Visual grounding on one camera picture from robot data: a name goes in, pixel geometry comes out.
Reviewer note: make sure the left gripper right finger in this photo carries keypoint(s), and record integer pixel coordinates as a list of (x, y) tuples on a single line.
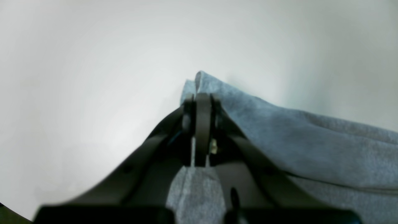
[(255, 190)]

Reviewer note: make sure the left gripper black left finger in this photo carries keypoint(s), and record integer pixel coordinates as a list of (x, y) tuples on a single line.
[(136, 191)]

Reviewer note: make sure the grey T-shirt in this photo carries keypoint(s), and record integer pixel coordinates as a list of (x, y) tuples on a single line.
[(347, 164)]

